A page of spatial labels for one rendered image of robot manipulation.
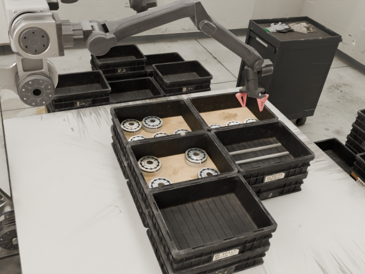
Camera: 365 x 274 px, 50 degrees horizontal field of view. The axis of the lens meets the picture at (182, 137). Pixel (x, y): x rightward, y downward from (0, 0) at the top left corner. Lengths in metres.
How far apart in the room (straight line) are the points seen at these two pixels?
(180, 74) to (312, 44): 1.06
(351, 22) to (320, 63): 2.00
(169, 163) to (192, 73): 1.62
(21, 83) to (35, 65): 0.09
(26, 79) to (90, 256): 0.73
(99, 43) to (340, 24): 4.44
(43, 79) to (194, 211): 0.79
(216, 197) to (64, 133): 0.93
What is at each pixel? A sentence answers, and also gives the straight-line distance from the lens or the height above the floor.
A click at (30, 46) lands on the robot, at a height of 1.43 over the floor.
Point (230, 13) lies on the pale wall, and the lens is 5.36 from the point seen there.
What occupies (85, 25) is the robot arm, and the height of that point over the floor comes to 1.48.
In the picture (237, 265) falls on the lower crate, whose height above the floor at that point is 0.74.
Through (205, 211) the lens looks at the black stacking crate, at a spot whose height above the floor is 0.83.
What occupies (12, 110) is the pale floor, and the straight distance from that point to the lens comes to 3.72.
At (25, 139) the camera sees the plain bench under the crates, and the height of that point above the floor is 0.70.
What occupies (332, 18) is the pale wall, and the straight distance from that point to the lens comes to 5.60.
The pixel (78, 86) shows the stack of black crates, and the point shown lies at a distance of 2.99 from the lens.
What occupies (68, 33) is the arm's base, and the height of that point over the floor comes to 1.47.
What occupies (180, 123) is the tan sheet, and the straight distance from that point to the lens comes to 2.02.
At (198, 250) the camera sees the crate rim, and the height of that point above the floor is 0.92.
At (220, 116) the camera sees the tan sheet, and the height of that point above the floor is 0.83.
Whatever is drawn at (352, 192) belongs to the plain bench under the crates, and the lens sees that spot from 2.10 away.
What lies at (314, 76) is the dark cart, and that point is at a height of 0.55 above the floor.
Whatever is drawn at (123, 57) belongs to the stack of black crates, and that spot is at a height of 0.49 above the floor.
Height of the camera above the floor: 1.97
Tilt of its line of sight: 36 degrees down
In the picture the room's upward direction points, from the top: 7 degrees clockwise
